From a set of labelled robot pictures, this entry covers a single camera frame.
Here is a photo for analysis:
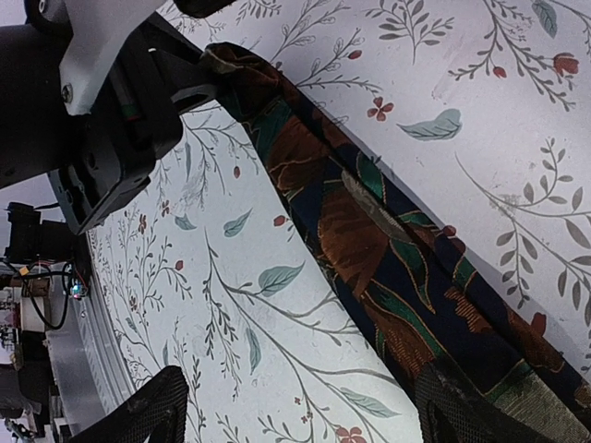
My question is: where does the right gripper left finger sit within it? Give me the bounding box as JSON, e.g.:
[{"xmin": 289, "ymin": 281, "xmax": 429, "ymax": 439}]
[{"xmin": 70, "ymin": 365, "xmax": 188, "ymax": 443}]

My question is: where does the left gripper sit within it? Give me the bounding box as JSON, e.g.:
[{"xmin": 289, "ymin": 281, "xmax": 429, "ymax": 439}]
[{"xmin": 1, "ymin": 14, "xmax": 215, "ymax": 233}]

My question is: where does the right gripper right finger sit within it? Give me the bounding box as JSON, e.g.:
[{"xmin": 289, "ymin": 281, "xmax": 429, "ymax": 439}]
[{"xmin": 415, "ymin": 362, "xmax": 549, "ymax": 442}]

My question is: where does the brown green patterned tie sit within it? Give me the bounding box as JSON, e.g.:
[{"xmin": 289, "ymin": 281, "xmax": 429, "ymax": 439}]
[{"xmin": 199, "ymin": 43, "xmax": 590, "ymax": 442}]

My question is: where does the floral tablecloth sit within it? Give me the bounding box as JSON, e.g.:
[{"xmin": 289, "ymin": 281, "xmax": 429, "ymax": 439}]
[{"xmin": 89, "ymin": 1, "xmax": 590, "ymax": 442}]

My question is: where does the front metal rail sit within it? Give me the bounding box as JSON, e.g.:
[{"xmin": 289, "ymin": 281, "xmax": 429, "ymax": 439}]
[{"xmin": 46, "ymin": 236, "xmax": 136, "ymax": 435}]

